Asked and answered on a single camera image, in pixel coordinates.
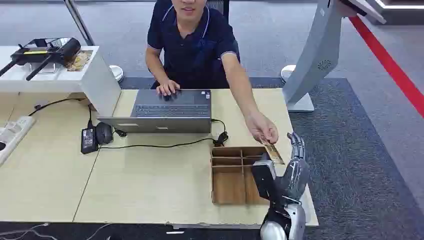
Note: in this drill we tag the black router with antennas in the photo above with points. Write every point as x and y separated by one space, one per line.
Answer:
49 51

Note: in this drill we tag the black computer mouse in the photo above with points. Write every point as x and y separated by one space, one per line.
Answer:
104 133

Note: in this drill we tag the black power adapter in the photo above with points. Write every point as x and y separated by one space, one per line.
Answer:
88 140

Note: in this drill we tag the white round base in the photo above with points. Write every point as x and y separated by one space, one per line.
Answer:
287 73
117 73

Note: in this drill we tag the wooden divided card box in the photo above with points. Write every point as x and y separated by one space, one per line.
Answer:
230 187

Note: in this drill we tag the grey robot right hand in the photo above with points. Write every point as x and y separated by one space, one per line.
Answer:
294 179

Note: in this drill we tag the white power strip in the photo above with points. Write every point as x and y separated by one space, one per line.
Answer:
13 134

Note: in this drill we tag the grey slanted pole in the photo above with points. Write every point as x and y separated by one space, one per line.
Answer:
79 23

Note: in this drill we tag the golden snack packet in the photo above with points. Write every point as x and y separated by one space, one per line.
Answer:
78 62

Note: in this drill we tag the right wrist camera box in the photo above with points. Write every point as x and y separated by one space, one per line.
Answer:
264 179

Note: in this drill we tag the grey laptop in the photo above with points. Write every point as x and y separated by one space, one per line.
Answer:
172 111

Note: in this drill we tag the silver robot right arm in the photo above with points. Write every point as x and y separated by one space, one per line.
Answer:
295 222

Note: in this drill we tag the person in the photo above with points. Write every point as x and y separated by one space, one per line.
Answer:
193 49

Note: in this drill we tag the person's right hand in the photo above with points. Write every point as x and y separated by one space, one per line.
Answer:
167 87

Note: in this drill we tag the gold printed card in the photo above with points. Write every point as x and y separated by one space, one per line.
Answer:
275 154

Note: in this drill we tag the person's left hand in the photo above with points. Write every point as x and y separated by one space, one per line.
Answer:
261 127

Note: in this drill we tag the grey kiosk stand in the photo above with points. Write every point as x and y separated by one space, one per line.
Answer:
318 56

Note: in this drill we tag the white desk riser box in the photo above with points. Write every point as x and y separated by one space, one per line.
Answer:
96 82

